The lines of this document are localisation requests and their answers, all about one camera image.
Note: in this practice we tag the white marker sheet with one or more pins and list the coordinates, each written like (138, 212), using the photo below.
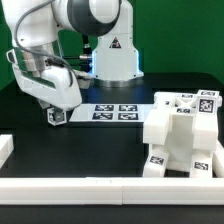
(111, 113)

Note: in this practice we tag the white front fence bar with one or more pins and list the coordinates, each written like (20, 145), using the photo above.
(111, 191)

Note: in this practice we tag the small white tagged cube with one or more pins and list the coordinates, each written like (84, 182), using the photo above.
(207, 101)

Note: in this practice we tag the white fence bar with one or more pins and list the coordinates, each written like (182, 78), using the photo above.
(218, 160)
(111, 191)
(6, 147)

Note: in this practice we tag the white left fence bar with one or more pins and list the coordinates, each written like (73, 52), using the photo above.
(6, 147)

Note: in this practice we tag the small white tagged nut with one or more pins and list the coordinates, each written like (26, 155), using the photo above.
(56, 116)

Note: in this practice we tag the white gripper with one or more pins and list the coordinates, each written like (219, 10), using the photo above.
(56, 86)

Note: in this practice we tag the white right fence bar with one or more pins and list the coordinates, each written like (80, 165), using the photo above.
(218, 160)

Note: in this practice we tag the white chair seat part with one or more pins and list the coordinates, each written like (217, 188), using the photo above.
(179, 141)

